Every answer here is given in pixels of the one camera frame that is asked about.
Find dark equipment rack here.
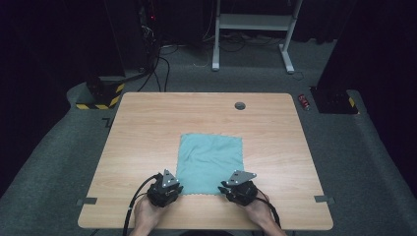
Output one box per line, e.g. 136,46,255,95
137,0,160,72

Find teal cloth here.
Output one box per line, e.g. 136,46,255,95
175,132,246,197

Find black floor cables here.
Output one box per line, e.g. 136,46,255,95
137,42,180,93

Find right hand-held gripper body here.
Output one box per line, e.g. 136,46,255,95
225,169,260,207

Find white metal stand frame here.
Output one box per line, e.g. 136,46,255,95
210,0,305,75

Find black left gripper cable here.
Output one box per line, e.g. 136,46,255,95
122,174,163,236

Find grey tape strip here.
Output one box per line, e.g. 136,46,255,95
76,197,98,207
314,195,336,206

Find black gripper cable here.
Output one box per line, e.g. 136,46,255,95
255,188,282,229
122,174,163,236

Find black stand base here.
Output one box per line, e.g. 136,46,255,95
309,86,359,115

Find person's left hand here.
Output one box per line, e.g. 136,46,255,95
133,196,169,231

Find person's right hand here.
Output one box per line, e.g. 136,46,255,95
243,191,275,230

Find red can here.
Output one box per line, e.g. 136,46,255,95
297,93,312,111

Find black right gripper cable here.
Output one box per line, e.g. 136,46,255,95
255,188,282,229

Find yellow-black striped stand base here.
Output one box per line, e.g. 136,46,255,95
75,76,127,111

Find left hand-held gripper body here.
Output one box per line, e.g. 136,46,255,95
146,168,182,208

